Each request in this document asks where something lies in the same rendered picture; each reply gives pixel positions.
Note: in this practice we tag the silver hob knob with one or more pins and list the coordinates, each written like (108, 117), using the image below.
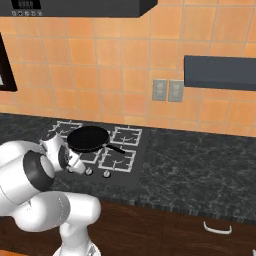
(106, 174)
(70, 170)
(89, 171)

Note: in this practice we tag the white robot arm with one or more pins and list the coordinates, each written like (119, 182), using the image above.
(30, 200)

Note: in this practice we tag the dark grey wall shelf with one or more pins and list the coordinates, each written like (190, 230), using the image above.
(220, 73)

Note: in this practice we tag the black gas hob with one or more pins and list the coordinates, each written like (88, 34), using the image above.
(133, 166)

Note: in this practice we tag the dark brown drawer front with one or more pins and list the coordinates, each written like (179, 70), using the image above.
(216, 245)

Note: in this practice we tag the dark framed appliance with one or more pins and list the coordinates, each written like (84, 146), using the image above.
(6, 66)

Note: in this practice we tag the dark grey range hood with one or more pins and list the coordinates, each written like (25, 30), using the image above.
(83, 8)

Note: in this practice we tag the dark brown cupboard door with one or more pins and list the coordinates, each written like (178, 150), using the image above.
(133, 230)

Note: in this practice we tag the grey wall socket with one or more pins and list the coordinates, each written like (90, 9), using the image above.
(159, 90)
(176, 91)

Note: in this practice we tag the black frying pan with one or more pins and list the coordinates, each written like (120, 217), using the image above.
(88, 138)

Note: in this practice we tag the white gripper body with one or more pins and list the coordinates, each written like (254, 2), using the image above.
(76, 162)

